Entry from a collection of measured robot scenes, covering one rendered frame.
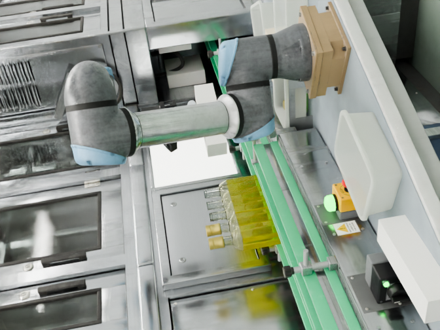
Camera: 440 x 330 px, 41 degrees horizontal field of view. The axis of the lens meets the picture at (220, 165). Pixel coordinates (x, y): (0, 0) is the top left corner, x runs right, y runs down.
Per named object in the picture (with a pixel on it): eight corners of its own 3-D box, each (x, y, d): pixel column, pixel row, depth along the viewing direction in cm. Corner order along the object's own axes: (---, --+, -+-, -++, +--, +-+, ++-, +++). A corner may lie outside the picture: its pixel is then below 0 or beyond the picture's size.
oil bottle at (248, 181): (281, 183, 199) (218, 194, 198) (280, 169, 196) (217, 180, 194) (285, 192, 195) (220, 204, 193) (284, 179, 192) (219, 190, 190)
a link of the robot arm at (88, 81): (52, 55, 128) (80, 71, 177) (61, 106, 129) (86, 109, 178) (106, 48, 129) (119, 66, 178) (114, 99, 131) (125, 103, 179)
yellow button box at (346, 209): (357, 199, 161) (331, 203, 160) (359, 177, 157) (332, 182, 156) (367, 215, 155) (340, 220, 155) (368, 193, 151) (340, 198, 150)
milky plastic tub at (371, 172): (376, 99, 138) (340, 105, 138) (414, 173, 124) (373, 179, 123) (365, 148, 152) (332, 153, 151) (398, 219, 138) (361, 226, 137)
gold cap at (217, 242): (224, 241, 172) (209, 243, 172) (224, 250, 174) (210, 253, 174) (222, 233, 175) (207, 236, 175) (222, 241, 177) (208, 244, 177)
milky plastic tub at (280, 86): (297, 105, 211) (273, 109, 211) (296, 46, 198) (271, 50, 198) (311, 130, 197) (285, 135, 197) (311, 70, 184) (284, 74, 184)
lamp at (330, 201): (332, 203, 159) (321, 205, 158) (333, 190, 156) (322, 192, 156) (338, 214, 155) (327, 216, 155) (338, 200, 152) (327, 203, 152)
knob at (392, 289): (405, 294, 131) (411, 306, 128) (385, 298, 131) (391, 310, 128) (407, 280, 129) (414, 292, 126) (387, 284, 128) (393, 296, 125)
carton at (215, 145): (212, 82, 191) (194, 86, 190) (226, 142, 178) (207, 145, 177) (213, 95, 196) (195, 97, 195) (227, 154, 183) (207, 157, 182)
